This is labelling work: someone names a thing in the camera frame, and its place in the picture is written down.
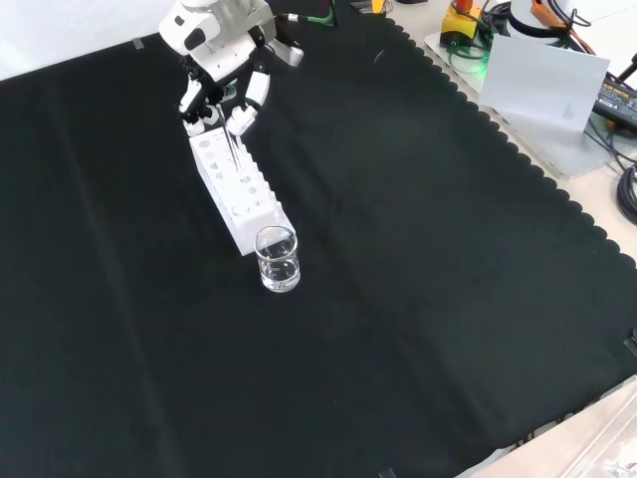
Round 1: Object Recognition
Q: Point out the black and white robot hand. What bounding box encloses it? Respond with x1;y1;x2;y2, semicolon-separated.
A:
158;0;306;137

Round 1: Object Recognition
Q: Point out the white test tube rack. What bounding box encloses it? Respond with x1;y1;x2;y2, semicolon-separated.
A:
188;126;298;258

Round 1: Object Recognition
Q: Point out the hex key set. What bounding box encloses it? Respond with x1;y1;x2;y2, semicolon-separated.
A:
349;0;394;16

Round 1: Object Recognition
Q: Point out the small clear glass beaker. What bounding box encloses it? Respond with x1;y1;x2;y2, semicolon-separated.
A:
254;225;302;294

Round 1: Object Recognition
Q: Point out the yellow stop button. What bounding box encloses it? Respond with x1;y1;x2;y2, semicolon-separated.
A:
440;0;484;50

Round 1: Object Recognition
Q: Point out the black bench cloth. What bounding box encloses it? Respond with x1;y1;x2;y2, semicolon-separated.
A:
0;0;637;478

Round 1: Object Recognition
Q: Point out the pale board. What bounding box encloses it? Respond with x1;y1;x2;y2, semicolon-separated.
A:
478;33;612;134

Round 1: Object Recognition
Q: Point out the black power adapter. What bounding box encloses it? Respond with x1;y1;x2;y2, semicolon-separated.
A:
590;73;637;131

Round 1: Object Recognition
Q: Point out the black coiled cable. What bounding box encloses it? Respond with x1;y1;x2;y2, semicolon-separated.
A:
615;166;637;224

